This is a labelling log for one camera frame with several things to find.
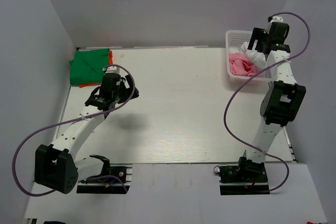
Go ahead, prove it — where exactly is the white t shirt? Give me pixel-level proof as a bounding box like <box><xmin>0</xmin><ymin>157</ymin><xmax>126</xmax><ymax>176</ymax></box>
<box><xmin>240</xmin><ymin>41</ymin><xmax>268</xmax><ymax>70</ymax></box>

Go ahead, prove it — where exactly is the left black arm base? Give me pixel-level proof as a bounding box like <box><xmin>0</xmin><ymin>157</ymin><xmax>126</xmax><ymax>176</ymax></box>
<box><xmin>76</xmin><ymin>164</ymin><xmax>133</xmax><ymax>195</ymax></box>

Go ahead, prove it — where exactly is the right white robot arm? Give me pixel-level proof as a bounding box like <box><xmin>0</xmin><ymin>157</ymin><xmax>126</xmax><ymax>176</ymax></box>
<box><xmin>237</xmin><ymin>16</ymin><xmax>306</xmax><ymax>180</ymax></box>

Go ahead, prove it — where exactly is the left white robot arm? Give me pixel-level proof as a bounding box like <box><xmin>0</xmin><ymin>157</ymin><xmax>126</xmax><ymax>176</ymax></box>
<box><xmin>34</xmin><ymin>72</ymin><xmax>139</xmax><ymax>194</ymax></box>

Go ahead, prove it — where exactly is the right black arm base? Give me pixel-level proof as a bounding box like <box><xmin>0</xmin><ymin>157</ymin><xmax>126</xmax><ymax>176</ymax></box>
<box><xmin>213</xmin><ymin>164</ymin><xmax>270</xmax><ymax>196</ymax></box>

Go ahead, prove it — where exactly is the white plastic basket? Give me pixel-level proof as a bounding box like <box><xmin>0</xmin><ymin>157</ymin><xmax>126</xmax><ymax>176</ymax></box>
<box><xmin>225</xmin><ymin>30</ymin><xmax>272</xmax><ymax>85</ymax></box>

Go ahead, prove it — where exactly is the green folded t shirt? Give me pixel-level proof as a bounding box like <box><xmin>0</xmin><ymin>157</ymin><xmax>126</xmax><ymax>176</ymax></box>
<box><xmin>69</xmin><ymin>48</ymin><xmax>112</xmax><ymax>86</ymax></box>

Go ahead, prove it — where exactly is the pink t shirt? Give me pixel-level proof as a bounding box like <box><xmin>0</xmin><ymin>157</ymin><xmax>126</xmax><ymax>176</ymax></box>
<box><xmin>229</xmin><ymin>53</ymin><xmax>267</xmax><ymax>77</ymax></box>

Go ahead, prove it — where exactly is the orange folded t shirt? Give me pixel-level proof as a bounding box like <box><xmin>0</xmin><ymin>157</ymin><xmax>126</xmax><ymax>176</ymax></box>
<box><xmin>79</xmin><ymin>50</ymin><xmax>113</xmax><ymax>88</ymax></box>

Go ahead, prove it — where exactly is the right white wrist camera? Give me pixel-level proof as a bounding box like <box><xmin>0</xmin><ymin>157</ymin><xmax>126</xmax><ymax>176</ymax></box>
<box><xmin>267</xmin><ymin>15</ymin><xmax>284</xmax><ymax>23</ymax></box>

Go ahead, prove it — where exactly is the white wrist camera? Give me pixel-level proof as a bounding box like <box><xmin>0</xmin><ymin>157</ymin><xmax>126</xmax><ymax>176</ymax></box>
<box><xmin>103</xmin><ymin>66</ymin><xmax>120</xmax><ymax>75</ymax></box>
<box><xmin>267</xmin><ymin>15</ymin><xmax>284</xmax><ymax>23</ymax></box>

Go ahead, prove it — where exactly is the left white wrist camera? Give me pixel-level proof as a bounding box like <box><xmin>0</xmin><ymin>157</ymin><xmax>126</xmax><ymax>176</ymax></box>
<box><xmin>103</xmin><ymin>66</ymin><xmax>120</xmax><ymax>75</ymax></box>

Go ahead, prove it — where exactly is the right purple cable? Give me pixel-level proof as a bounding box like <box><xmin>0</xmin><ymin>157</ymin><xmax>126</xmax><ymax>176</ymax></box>
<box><xmin>223</xmin><ymin>12</ymin><xmax>312</xmax><ymax>193</ymax></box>

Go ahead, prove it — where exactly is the purple cable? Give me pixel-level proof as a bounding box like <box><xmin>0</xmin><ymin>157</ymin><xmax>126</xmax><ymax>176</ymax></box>
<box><xmin>223</xmin><ymin>12</ymin><xmax>312</xmax><ymax>193</ymax></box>
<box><xmin>15</xmin><ymin>65</ymin><xmax>137</xmax><ymax>197</ymax></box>

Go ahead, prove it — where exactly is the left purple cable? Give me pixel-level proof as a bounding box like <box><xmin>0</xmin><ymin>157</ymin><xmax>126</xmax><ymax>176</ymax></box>
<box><xmin>15</xmin><ymin>65</ymin><xmax>137</xmax><ymax>197</ymax></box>

